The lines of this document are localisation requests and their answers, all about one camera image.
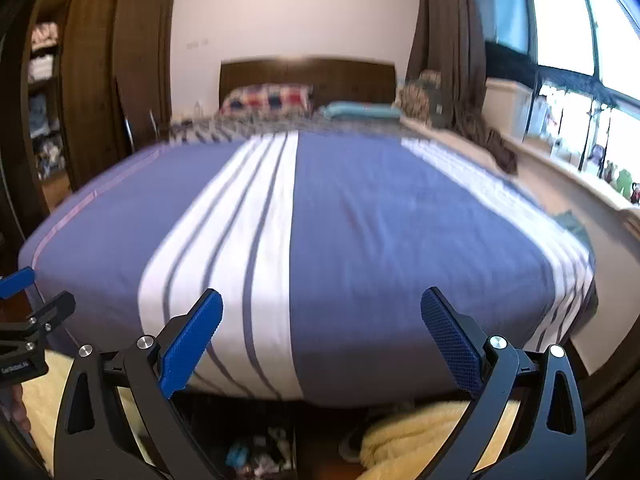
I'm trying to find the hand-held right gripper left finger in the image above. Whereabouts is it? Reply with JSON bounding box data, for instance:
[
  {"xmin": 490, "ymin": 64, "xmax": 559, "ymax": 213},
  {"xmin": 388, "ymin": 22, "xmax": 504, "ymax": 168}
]
[{"xmin": 52, "ymin": 287, "xmax": 224, "ymax": 480}]

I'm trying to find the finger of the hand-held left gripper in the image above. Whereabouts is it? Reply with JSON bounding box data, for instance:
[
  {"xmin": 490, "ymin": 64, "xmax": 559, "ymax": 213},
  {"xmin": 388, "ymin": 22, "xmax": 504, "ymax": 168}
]
[
  {"xmin": 0, "ymin": 266, "xmax": 38, "ymax": 301},
  {"xmin": 0, "ymin": 291, "xmax": 77, "ymax": 355}
]

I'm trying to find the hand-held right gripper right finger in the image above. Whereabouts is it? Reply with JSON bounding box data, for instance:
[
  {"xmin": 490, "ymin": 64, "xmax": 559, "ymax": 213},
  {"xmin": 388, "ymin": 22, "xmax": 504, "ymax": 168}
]
[{"xmin": 420, "ymin": 286, "xmax": 588, "ymax": 480}]

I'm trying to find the black trash bin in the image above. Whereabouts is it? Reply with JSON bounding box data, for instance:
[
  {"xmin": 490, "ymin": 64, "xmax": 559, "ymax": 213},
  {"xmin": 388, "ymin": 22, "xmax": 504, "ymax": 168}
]
[{"xmin": 172, "ymin": 394, "xmax": 302, "ymax": 480}]

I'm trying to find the person's left hand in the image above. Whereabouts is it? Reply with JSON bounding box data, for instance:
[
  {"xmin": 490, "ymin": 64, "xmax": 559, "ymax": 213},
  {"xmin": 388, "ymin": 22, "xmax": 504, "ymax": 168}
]
[{"xmin": 10, "ymin": 385, "xmax": 32, "ymax": 435}]

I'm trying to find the person's right leg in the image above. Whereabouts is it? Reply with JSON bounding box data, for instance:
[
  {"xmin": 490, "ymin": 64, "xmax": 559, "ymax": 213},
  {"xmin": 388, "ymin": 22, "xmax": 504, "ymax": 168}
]
[{"xmin": 359, "ymin": 401, "xmax": 522, "ymax": 480}]

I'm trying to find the blue white striped bed sheet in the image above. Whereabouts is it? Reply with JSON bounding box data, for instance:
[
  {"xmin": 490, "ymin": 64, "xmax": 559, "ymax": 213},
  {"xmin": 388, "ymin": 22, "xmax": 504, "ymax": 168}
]
[{"xmin": 17, "ymin": 127, "xmax": 599, "ymax": 403}]

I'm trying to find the dark green cloth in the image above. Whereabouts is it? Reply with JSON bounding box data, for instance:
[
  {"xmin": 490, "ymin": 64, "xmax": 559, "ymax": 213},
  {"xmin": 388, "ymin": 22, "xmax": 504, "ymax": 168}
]
[{"xmin": 554, "ymin": 211, "xmax": 594, "ymax": 252}]

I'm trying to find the white window ledge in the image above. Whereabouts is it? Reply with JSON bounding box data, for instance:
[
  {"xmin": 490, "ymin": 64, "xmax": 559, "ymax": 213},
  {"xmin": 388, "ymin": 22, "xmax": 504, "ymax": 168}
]
[{"xmin": 400, "ymin": 115, "xmax": 640, "ymax": 311}]

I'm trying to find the grey striped quilt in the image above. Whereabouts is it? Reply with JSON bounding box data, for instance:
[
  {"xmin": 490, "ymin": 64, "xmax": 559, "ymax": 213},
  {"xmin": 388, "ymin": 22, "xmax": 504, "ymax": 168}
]
[{"xmin": 169, "ymin": 114, "xmax": 321, "ymax": 147}]

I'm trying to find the brown wooden wardrobe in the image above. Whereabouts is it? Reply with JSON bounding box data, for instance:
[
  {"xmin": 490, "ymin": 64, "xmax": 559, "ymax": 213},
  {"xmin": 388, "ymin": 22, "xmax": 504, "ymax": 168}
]
[{"xmin": 25, "ymin": 0, "xmax": 177, "ymax": 211}]

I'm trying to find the green figurine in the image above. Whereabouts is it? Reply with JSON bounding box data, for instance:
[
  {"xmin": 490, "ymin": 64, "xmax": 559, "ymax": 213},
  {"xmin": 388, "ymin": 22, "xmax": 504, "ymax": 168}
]
[{"xmin": 616, "ymin": 166, "xmax": 636, "ymax": 197}]

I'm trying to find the white storage box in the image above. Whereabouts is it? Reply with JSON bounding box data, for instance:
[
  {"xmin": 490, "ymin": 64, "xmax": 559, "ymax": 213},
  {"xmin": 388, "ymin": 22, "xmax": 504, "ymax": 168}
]
[{"xmin": 482, "ymin": 77, "xmax": 534, "ymax": 142}]

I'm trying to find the brown patterned cushion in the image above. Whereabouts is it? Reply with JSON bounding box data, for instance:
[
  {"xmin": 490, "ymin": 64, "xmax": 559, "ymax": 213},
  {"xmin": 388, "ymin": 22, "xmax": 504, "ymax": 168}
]
[{"xmin": 396, "ymin": 70, "xmax": 447, "ymax": 127}]

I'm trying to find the teal pillow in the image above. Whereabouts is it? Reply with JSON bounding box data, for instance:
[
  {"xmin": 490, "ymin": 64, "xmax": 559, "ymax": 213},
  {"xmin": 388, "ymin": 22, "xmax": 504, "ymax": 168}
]
[{"xmin": 317, "ymin": 101, "xmax": 404, "ymax": 122}]

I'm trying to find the red blue plaid pillow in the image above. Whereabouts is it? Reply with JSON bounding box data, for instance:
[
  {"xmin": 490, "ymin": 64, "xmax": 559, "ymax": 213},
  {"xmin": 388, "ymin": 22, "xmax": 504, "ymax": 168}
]
[{"xmin": 220, "ymin": 84, "xmax": 314, "ymax": 117}]

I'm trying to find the brown wooden headboard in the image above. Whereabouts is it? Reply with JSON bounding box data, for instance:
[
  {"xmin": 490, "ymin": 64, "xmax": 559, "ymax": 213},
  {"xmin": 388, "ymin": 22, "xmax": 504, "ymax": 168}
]
[{"xmin": 219, "ymin": 57, "xmax": 397, "ymax": 111}]

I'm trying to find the brown curtain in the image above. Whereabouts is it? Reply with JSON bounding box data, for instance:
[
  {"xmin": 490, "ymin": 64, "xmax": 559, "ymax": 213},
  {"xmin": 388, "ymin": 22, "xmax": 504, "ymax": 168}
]
[{"xmin": 405, "ymin": 0, "xmax": 490, "ymax": 128}]

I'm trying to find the window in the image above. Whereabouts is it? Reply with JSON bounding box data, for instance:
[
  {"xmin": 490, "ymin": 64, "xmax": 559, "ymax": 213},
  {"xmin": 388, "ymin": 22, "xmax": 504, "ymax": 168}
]
[{"xmin": 487, "ymin": 0, "xmax": 640, "ymax": 133}]

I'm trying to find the metal chair frame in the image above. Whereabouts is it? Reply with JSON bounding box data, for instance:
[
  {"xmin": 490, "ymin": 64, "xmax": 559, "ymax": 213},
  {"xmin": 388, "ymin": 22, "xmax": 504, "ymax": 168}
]
[{"xmin": 116, "ymin": 107, "xmax": 162, "ymax": 153}]

